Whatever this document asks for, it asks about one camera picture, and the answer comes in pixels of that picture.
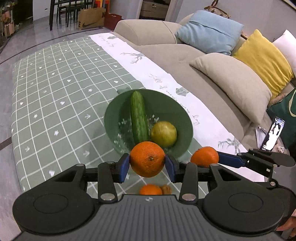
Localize large orange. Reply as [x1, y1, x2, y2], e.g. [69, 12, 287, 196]
[130, 141, 165, 178]

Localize beige sofa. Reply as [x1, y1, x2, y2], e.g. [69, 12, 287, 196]
[114, 17, 291, 149]

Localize green cucumber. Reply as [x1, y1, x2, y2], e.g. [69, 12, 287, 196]
[130, 91, 149, 144]

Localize green bowl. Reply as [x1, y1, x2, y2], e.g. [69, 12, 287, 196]
[104, 89, 193, 158]

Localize dark dining table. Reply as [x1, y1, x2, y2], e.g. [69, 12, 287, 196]
[49, 0, 94, 31]

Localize person's right hand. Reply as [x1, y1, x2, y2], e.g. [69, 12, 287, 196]
[276, 211, 296, 238]

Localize beige cushion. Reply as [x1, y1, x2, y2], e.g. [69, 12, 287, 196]
[190, 53, 271, 125]

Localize brown handbag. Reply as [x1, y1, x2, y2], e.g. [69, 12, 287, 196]
[204, 0, 230, 19]

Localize smartphone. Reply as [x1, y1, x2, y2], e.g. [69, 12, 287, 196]
[260, 116, 285, 152]

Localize brown longan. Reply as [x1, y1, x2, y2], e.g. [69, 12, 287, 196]
[160, 185, 172, 195]

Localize small mandarin on table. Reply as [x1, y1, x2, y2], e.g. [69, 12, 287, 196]
[139, 184, 163, 195]

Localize green checked tablecloth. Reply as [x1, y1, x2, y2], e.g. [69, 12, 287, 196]
[11, 33, 245, 191]

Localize red box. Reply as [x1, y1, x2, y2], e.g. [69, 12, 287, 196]
[104, 14, 122, 31]

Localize small orange mandarin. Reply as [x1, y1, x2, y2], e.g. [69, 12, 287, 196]
[190, 147, 219, 168]

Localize light blue cushion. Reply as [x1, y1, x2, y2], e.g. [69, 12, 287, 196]
[175, 10, 244, 56]

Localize white cushion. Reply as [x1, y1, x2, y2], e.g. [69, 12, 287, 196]
[273, 30, 296, 75]

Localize yellow-green pear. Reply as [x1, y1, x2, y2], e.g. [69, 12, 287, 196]
[151, 121, 177, 148]

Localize brown paper bag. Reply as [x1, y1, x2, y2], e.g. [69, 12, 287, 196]
[78, 8, 106, 30]

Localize yellow cushion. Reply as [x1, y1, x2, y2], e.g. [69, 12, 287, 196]
[233, 29, 294, 99]

